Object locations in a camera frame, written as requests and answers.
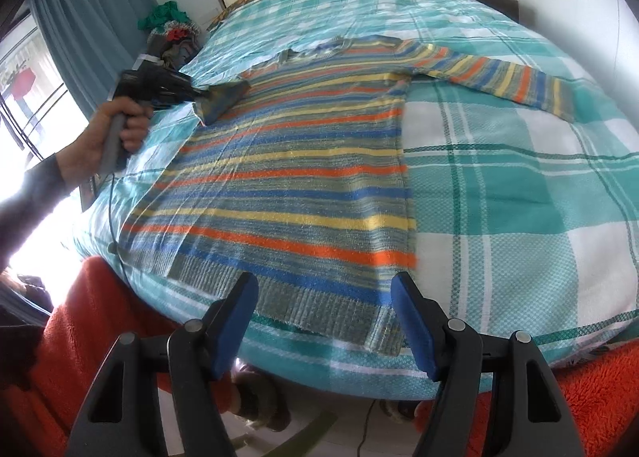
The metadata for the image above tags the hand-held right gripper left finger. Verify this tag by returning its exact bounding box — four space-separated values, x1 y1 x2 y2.
65 271 260 457

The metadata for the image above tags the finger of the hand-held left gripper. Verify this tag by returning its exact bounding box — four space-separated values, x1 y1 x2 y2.
192 80 251 127

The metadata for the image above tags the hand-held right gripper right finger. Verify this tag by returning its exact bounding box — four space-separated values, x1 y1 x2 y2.
391 271 586 457

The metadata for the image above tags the striped knit sweater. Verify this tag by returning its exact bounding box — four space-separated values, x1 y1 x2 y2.
120 36 594 359

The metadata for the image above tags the person's left forearm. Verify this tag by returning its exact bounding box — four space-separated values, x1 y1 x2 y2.
0 152 95 283

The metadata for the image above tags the pile of colourful clothes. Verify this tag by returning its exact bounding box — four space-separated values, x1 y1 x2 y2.
137 0 204 73

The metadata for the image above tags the person's left hand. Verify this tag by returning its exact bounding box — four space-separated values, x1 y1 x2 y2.
75 99 155 177

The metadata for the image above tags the blue curtain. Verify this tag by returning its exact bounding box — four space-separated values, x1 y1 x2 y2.
27 0 167 125

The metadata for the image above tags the brown slipper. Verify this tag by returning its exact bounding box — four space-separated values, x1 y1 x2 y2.
234 371 291 433

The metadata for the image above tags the window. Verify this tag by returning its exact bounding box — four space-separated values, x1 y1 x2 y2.
0 13 93 166

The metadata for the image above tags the orange fleece blanket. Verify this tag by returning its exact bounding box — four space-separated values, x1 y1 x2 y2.
17 255 240 444
414 341 639 457

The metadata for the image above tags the teal plaid blanket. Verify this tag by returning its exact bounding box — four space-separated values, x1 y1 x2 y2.
72 0 639 400

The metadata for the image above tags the dark nightstand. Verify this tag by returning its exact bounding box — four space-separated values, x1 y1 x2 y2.
472 0 521 25

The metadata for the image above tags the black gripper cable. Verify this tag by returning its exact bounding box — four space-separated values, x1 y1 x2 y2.
106 172 121 255

